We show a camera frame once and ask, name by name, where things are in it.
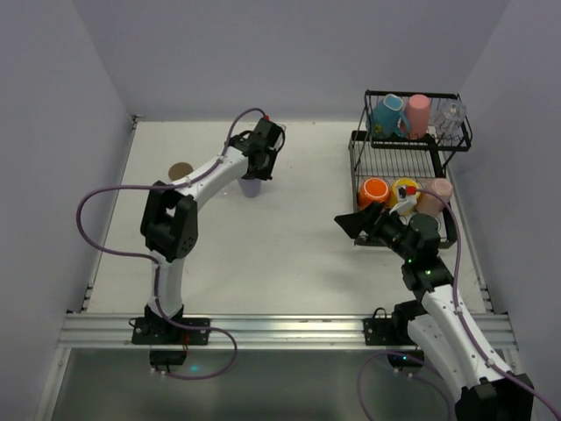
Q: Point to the right control box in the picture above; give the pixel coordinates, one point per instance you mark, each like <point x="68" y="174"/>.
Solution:
<point x="410" y="362"/>

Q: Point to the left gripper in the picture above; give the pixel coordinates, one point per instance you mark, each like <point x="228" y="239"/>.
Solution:
<point x="256" y="171"/>

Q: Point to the clear glass upper rack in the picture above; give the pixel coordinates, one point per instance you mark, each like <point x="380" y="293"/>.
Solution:
<point x="449" y="118"/>

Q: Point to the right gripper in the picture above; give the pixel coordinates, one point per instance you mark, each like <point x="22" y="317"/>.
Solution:
<point x="373" y="220"/>

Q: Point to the blue mug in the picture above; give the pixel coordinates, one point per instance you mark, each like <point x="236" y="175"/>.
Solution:
<point x="387" y="117"/>

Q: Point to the orange mug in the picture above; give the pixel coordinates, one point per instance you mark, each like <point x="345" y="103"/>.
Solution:
<point x="372" y="190"/>

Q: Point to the black dish rack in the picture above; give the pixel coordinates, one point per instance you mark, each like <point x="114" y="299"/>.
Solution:
<point x="396" y="157"/>

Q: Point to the control box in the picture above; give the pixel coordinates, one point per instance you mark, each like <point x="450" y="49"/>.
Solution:
<point x="163" y="361"/>
<point x="410" y="362"/>

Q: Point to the yellow mug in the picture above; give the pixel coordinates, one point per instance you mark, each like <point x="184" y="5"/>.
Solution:
<point x="403" y="181"/>

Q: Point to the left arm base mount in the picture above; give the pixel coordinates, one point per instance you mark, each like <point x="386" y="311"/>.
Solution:
<point x="158" y="332"/>

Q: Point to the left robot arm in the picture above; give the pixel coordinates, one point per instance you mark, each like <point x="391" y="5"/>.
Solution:
<point x="170" y="221"/>

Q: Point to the beige cup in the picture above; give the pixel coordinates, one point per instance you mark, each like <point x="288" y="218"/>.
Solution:
<point x="179" y="170"/>

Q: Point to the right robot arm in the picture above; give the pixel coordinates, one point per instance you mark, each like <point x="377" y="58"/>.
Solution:
<point x="482" y="384"/>

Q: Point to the lavender cup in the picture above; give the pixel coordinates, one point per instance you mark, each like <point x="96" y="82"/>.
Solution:
<point x="250" y="187"/>

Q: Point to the pink tumbler cup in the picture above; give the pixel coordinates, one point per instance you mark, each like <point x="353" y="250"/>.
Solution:
<point x="417" y="111"/>

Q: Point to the pink ceramic mug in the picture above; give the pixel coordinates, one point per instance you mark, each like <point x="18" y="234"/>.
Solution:
<point x="434" y="192"/>

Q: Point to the left control box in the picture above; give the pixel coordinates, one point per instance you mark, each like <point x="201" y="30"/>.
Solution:
<point x="163" y="361"/>

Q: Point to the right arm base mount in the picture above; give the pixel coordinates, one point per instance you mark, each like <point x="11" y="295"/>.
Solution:
<point x="379" y="330"/>

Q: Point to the aluminium mounting rail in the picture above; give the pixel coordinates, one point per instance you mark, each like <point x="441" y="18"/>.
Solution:
<point x="252" y="332"/>

